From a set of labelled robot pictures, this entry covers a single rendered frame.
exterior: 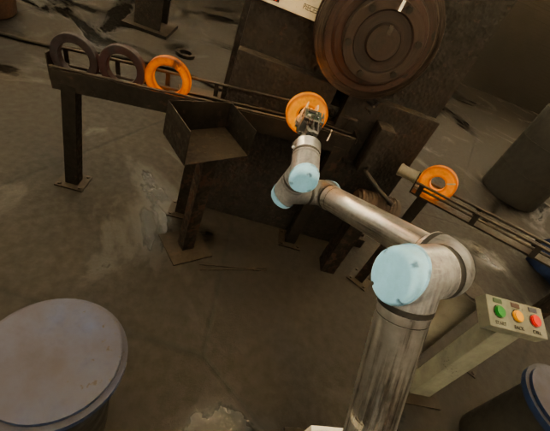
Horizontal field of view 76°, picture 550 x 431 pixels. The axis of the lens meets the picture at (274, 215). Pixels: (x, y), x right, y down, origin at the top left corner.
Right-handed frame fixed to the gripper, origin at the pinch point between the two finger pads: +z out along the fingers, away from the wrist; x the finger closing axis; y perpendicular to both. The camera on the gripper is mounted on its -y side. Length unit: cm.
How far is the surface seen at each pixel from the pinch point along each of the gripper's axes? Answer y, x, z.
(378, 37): 24.5, -14.8, 17.1
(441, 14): 34, -35, 29
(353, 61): 14.6, -10.6, 15.1
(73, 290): -69, 67, -61
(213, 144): -22.1, 29.9, -10.0
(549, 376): -24, -110, -70
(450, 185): -12, -70, -2
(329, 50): 11.6, -2.3, 21.2
